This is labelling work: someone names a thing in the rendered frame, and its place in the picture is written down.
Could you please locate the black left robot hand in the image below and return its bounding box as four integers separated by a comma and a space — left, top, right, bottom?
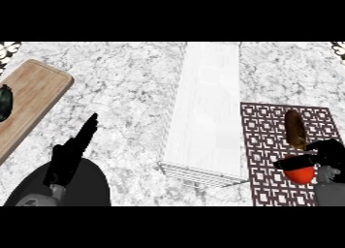
41, 112, 100, 188

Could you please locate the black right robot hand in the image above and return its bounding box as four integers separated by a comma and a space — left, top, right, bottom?
271, 139, 345, 184

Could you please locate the red tomato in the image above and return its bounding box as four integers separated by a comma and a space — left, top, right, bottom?
280, 154, 317, 185

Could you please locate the brown patterned placemat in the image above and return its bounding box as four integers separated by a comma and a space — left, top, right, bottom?
239, 102, 345, 207

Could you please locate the brown elongated vegetable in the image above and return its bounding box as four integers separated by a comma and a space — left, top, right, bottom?
282, 109, 307, 151

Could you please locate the wooden cutting board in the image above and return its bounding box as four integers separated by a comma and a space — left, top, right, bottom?
0, 58, 75, 178

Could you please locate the dark green vegetable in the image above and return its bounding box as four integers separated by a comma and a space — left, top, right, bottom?
0, 83, 15, 124

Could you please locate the white wire tiered shelf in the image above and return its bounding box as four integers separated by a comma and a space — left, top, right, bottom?
156, 42, 249, 189

